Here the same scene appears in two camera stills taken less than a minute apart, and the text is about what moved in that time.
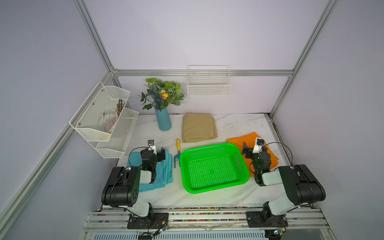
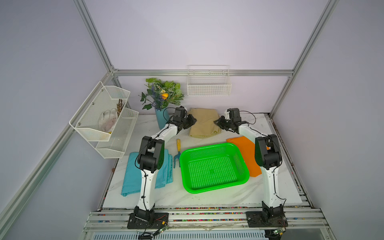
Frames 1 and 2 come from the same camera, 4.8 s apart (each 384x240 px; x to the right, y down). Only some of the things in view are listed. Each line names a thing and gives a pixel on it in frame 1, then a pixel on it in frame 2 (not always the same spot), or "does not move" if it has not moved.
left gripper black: [160, 157] -> [192, 121]
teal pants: [164, 170] does not move
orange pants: [249, 139] does not move
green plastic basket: [212, 167] does not move
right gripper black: [248, 152] -> [220, 122]
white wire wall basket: [208, 80] does not move
